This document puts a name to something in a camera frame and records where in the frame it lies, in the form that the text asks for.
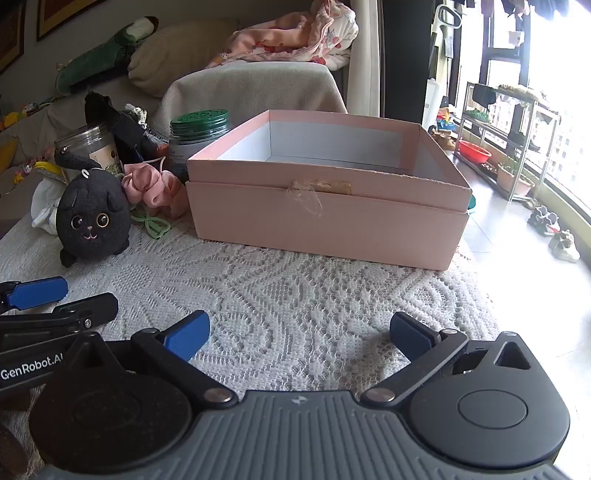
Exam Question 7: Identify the red plastic basin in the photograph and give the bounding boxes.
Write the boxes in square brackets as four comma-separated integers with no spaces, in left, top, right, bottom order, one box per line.
[456,141,492,164]

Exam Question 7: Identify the hanging dark clothes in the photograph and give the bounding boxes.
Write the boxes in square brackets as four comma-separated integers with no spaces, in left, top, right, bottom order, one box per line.
[464,0,534,20]

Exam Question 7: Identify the black sock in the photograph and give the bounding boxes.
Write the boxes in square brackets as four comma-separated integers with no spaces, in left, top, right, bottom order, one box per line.
[84,91,160,160]

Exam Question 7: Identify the colourful toys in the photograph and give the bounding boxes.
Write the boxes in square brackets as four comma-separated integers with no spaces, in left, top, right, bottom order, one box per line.
[434,108,459,136]

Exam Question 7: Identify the metal shelf rack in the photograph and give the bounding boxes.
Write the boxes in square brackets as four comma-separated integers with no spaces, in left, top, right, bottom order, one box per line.
[455,82,561,202]

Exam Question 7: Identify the pink printed blanket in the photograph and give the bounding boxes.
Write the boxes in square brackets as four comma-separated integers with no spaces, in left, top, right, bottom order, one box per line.
[205,0,360,70]

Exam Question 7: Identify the pink scrunchie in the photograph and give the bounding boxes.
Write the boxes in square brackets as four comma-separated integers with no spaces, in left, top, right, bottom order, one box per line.
[122,162,190,217]

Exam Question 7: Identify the plant pot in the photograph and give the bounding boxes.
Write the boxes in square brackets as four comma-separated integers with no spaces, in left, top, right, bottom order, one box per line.
[496,164,535,197]

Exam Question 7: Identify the light grey curtain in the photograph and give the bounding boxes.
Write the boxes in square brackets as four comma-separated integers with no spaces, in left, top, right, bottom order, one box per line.
[348,0,384,118]

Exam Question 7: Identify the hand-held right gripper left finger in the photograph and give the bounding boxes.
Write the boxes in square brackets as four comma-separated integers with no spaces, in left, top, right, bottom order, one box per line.
[55,310,239,411]

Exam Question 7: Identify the black cat plush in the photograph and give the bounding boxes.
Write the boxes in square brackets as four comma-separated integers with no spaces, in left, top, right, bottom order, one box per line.
[54,147,132,268]

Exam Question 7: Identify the white cloth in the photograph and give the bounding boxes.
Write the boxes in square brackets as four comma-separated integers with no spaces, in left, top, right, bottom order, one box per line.
[30,178,70,236]

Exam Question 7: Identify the clear labelled jar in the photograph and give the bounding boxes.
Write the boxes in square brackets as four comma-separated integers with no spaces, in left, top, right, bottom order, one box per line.
[54,124,124,183]

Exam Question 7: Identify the jar with green lid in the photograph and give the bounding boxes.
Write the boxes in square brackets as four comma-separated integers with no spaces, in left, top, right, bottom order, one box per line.
[167,109,232,183]

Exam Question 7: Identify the beige pillow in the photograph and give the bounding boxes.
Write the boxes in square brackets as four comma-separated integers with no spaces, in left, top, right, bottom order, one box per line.
[127,19,241,99]

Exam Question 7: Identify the white lace tablecloth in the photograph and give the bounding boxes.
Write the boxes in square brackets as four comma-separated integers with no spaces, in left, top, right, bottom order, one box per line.
[0,203,502,462]

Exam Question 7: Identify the green hair tie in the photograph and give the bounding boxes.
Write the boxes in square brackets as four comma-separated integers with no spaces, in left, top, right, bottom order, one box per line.
[131,208,172,240]

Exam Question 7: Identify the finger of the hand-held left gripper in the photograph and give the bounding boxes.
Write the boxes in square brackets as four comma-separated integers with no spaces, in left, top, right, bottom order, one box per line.
[0,292,120,340]
[0,276,69,311]

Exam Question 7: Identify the dark picture frame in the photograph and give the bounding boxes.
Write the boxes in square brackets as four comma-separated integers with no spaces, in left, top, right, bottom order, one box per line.
[0,0,26,75]
[37,0,108,41]

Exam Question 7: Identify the pink cardboard box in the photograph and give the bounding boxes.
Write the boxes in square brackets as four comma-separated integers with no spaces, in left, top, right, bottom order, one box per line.
[186,109,472,271]

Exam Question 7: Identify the white mop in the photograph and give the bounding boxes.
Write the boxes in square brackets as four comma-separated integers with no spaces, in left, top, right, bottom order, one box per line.
[424,4,462,132]

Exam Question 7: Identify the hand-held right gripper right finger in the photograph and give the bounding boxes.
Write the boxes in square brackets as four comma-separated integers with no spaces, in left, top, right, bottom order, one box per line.
[360,312,548,409]

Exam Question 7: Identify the white shoe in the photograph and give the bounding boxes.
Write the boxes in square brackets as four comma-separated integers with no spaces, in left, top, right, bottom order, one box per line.
[549,230,581,264]

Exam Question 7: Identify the dark sneakers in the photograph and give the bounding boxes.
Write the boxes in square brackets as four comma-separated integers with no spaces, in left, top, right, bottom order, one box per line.
[527,205,561,237]

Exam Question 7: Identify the green plush toy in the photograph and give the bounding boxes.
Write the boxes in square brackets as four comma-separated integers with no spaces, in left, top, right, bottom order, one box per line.
[55,16,160,93]

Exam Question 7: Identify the beige sofa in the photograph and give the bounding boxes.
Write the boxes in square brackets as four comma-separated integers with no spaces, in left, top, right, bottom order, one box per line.
[0,18,384,204]

